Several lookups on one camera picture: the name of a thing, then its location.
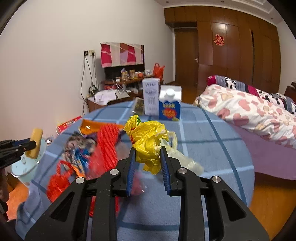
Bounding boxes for yellow sponge block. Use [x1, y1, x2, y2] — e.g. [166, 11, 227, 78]
[25, 128, 43, 159]

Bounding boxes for red mesh net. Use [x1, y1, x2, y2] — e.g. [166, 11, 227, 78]
[88, 123, 122, 218]

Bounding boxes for colourful wrapper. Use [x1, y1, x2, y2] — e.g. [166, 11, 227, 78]
[62, 132, 97, 177]

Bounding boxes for orange foil wrapper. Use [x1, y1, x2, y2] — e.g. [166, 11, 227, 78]
[79, 120, 124, 135]

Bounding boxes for red plastic bag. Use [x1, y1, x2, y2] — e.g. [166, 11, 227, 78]
[46, 160, 86, 202]

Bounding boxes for light blue trash bin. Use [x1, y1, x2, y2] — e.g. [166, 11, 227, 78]
[11, 139, 47, 187]

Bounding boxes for person left hand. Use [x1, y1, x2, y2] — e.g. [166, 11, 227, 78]
[0, 169, 9, 202]

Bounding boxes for pale yellow plastic bag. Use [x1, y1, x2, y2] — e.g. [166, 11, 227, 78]
[161, 131, 204, 176]

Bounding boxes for red cardboard box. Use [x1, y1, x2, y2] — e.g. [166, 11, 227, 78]
[56, 115, 82, 135]

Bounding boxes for blue checkered table cloth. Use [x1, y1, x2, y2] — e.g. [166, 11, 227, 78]
[16, 103, 254, 240]

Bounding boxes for dark snack packet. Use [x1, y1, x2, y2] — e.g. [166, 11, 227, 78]
[132, 97, 144, 115]

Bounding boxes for white box on cabinet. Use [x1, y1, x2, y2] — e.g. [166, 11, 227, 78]
[94, 90, 116, 105]

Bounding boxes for blue white milk carton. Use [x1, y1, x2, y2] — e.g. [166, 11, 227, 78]
[159, 85, 182, 121]

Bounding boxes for wooden tv cabinet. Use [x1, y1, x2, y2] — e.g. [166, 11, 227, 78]
[86, 77, 145, 112]

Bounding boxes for tall white carton box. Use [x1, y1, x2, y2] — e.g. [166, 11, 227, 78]
[142, 78, 159, 116]

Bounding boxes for orange plastic bag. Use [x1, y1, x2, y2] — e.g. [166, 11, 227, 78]
[153, 63, 165, 81]

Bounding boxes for white mug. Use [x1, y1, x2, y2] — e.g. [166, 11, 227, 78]
[144, 69, 153, 76]

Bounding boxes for pink patchwork cover cloth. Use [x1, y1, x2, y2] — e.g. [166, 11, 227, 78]
[100, 42, 144, 68]

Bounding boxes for cow pattern pillow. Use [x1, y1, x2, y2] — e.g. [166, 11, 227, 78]
[207, 75, 295, 115]

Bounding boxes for wooden door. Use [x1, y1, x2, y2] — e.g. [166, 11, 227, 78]
[175, 28, 199, 87]

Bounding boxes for wooden wardrobe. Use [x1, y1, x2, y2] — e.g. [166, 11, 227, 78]
[164, 6, 281, 93]

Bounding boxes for wall power socket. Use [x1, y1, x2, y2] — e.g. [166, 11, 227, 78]
[84, 50, 95, 56]

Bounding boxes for red paper wall decoration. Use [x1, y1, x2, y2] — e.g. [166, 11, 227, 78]
[213, 34, 225, 47]

